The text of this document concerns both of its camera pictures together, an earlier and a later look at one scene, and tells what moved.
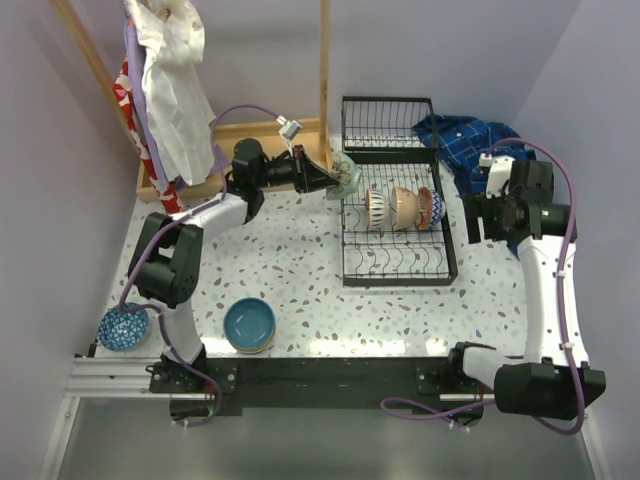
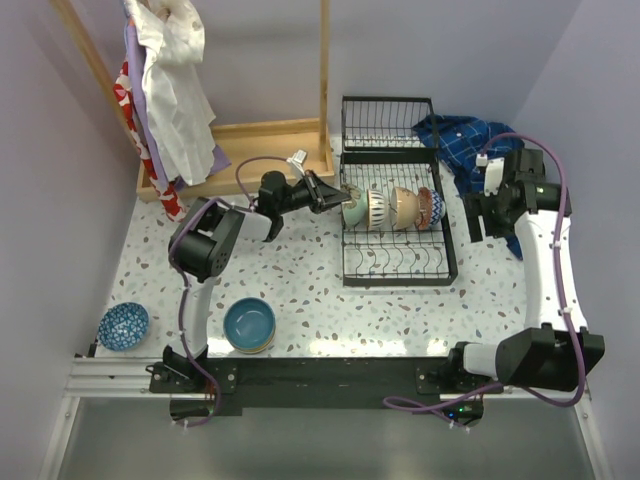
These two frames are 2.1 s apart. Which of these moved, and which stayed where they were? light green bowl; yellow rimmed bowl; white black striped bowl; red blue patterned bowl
Moved: light green bowl
Stayed: white black striped bowl; red blue patterned bowl; yellow rimmed bowl
